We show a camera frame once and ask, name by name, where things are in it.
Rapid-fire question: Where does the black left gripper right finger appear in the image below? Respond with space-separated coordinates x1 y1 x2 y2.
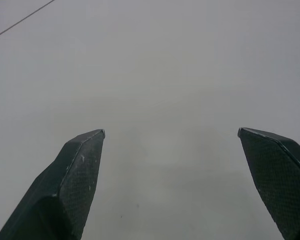
237 127 300 240

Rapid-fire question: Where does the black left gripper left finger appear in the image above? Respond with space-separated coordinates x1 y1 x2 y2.
0 128 106 240

